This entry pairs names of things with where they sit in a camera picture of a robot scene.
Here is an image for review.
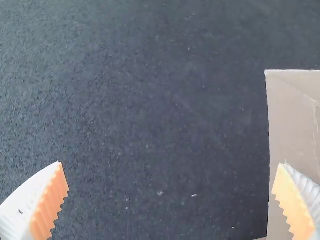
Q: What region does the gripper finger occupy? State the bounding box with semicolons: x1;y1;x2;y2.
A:
271;162;320;240
0;161;70;240

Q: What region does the cardboard box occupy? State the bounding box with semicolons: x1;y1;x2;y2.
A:
264;69;320;240

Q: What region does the black mat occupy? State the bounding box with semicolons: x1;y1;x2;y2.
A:
0;0;320;240

